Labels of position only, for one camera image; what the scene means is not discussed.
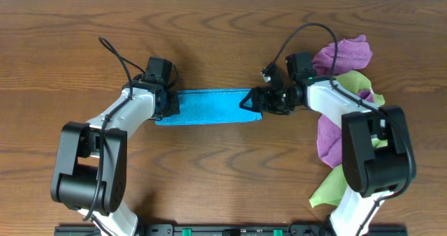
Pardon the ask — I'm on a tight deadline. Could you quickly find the blue microfiber cloth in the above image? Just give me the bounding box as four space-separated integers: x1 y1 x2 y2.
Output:
155 88 262 126

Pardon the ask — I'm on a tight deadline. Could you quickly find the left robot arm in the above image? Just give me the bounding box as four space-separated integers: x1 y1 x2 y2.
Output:
50 57 179 235

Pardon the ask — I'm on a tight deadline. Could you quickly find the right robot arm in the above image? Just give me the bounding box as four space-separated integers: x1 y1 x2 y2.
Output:
240 52 415 235

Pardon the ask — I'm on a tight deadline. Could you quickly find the lower purple microfiber cloth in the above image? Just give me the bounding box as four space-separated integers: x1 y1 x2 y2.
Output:
316 89 375 168

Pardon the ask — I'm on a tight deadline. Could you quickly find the purple microfiber cloth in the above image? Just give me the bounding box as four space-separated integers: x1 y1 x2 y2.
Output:
312 35 372 75
316 89 375 168

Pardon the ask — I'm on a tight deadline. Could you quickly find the upper green microfiber cloth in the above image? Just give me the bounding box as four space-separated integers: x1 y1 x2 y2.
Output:
335 71 385 106

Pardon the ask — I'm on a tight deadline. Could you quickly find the green microfiber cloth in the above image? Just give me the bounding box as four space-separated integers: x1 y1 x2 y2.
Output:
335 71 385 106
309 164 347 207

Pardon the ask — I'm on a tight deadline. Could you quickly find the upper purple microfiber cloth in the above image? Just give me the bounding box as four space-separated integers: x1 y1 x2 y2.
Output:
312 35 372 75

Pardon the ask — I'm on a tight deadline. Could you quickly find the lower green microfiber cloth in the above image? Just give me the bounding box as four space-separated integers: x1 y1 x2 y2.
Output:
309 164 347 207

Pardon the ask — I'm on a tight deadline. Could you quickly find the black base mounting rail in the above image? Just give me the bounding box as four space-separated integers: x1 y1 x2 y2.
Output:
54 223 409 236

